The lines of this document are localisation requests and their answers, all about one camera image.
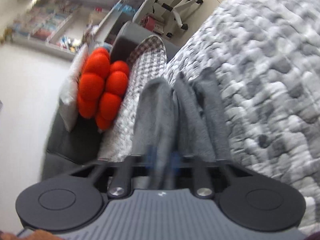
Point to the rows of shelved books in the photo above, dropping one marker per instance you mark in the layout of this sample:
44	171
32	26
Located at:
42	20

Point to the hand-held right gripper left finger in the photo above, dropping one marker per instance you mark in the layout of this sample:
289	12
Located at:
151	155

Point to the grey white quilted blanket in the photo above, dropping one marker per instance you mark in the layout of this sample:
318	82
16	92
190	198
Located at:
262	67

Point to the grey shirt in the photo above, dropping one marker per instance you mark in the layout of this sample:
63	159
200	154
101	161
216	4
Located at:
160	110

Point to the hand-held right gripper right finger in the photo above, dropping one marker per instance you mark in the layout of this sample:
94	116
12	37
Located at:
175	160

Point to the teal patterned bag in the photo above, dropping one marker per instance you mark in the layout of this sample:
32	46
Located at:
125	8

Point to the red storage box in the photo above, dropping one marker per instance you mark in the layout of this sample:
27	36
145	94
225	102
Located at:
153	25

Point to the blue plush toy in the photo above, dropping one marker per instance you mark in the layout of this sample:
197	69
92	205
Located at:
107	47

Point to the dark grey sofa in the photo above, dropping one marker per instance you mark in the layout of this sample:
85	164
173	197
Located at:
75	142

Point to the light grey pillow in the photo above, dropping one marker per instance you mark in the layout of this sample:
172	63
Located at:
68	100

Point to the white bookshelf desk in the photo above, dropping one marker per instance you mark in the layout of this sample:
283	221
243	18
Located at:
75	47

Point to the person's right hand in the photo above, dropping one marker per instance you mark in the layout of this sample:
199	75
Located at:
32	237

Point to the orange pumpkin cushion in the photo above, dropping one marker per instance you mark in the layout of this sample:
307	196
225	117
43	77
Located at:
112	95
92	85

